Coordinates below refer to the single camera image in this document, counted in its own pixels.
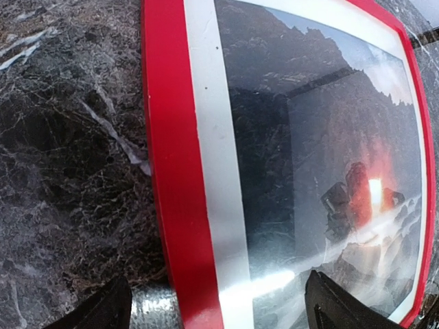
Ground clear acrylic sheet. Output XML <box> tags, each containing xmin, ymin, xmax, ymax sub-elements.
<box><xmin>182</xmin><ymin>0</ymin><xmax>428</xmax><ymax>329</ymax></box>

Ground white photo mat board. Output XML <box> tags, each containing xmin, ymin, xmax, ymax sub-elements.
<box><xmin>182</xmin><ymin>0</ymin><xmax>428</xmax><ymax>329</ymax></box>

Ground landscape photo print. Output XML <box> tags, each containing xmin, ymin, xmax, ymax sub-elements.
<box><xmin>215</xmin><ymin>1</ymin><xmax>425</xmax><ymax>328</ymax></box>

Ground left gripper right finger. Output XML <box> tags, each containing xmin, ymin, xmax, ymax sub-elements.
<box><xmin>305</xmin><ymin>270</ymin><xmax>403</xmax><ymax>329</ymax></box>

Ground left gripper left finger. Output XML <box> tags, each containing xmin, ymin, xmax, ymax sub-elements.
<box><xmin>45</xmin><ymin>276</ymin><xmax>132</xmax><ymax>329</ymax></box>

